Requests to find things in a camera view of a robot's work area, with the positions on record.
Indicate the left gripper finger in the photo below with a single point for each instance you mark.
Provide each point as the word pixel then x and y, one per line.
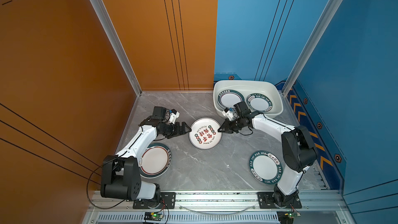
pixel 182 126
pixel 180 133

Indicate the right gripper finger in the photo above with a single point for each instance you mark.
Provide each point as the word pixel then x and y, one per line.
pixel 231 131
pixel 226 125

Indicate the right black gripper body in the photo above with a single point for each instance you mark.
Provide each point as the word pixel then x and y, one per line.
pixel 238 124

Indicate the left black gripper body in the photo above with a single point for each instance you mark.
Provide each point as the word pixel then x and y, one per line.
pixel 169 130

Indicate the green lettered plate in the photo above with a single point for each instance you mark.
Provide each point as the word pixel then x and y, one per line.
pixel 259 102
pixel 265 167

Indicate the red character plate front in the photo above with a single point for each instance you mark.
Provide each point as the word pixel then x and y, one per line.
pixel 204 133

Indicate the large green rim plate front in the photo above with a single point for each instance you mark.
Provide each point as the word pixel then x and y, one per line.
pixel 228 98

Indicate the white plastic bin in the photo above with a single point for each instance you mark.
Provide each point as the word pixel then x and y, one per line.
pixel 247 87

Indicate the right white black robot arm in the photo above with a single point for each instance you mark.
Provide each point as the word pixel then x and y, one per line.
pixel 299 151

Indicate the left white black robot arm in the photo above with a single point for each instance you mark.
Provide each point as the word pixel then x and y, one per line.
pixel 121 178

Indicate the green red rim plate front-left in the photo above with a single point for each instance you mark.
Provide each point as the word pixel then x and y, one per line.
pixel 155 161

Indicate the left green circuit board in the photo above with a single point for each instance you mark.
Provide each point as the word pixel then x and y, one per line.
pixel 153 218

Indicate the right circuit board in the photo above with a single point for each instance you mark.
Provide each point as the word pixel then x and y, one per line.
pixel 287 217

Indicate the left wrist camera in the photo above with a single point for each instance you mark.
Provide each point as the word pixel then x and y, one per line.
pixel 173 115

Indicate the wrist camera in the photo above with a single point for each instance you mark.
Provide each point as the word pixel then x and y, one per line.
pixel 229 114
pixel 173 115

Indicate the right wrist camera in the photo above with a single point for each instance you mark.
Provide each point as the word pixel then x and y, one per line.
pixel 229 114

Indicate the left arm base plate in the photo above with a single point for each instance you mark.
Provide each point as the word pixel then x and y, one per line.
pixel 167 198

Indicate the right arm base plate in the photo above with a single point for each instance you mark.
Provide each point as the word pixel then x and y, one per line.
pixel 268 200

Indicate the aluminium front rail frame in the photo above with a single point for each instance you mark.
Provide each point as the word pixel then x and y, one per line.
pixel 223 207

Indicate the left aluminium corner post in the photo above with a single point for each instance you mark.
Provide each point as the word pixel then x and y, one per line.
pixel 107 24

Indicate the aluminium corner post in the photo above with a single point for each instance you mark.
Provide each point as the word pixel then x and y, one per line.
pixel 107 24
pixel 323 22

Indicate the right aluminium corner post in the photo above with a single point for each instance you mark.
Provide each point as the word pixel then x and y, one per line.
pixel 323 22

